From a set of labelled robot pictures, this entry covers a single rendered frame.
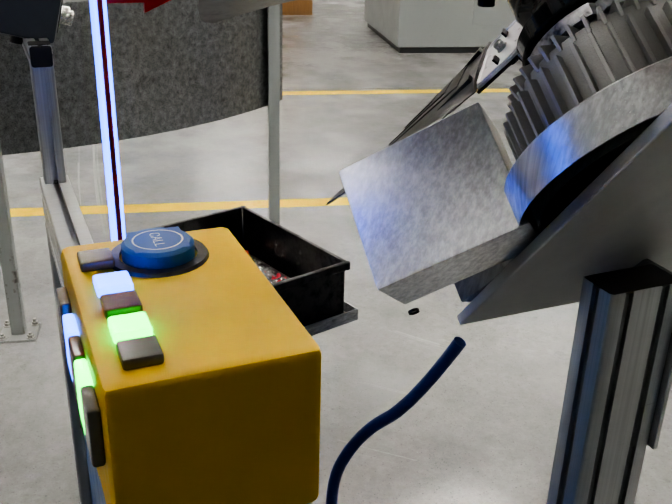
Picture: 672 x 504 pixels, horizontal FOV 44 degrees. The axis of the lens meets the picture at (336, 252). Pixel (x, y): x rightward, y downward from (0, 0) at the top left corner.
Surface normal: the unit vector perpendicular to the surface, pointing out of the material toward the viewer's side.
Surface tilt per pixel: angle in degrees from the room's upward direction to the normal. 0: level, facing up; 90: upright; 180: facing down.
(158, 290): 0
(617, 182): 130
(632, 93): 59
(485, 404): 0
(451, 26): 90
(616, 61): 52
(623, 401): 90
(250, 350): 0
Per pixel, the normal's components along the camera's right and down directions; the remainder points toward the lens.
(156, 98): 0.67, 0.32
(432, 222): -0.42, -0.25
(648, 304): 0.39, 0.39
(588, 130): -0.69, -0.09
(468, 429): 0.03, -0.91
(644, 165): 0.28, 0.88
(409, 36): 0.16, 0.40
